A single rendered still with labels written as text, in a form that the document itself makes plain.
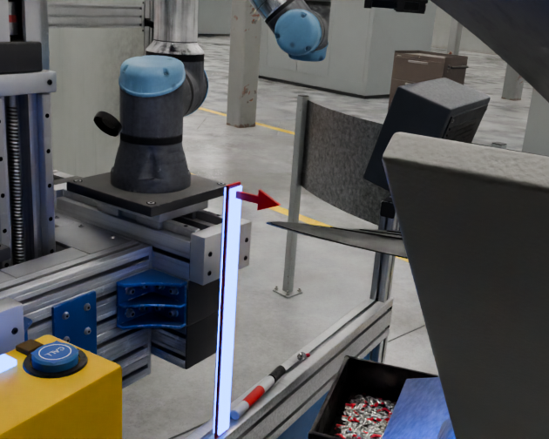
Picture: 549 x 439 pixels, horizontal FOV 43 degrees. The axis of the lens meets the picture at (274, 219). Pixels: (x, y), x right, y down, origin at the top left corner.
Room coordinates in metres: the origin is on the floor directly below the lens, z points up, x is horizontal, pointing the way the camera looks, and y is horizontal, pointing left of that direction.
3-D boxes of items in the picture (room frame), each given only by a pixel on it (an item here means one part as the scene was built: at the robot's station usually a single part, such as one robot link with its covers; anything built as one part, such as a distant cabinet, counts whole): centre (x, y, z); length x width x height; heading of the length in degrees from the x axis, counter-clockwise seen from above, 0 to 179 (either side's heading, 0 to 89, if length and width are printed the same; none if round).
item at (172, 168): (1.29, 0.24, 1.09); 0.15 x 0.15 x 0.10
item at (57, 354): (0.55, 0.19, 1.08); 0.04 x 0.04 x 0.02
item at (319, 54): (1.36, -0.04, 1.34); 0.11 x 0.08 x 0.11; 172
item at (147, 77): (1.29, 0.24, 1.20); 0.13 x 0.12 x 0.14; 172
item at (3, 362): (0.54, 0.23, 1.08); 0.02 x 0.02 x 0.01; 59
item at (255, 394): (0.85, 0.00, 0.87); 0.14 x 0.01 x 0.01; 154
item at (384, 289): (1.22, -0.21, 0.96); 0.03 x 0.03 x 0.20; 59
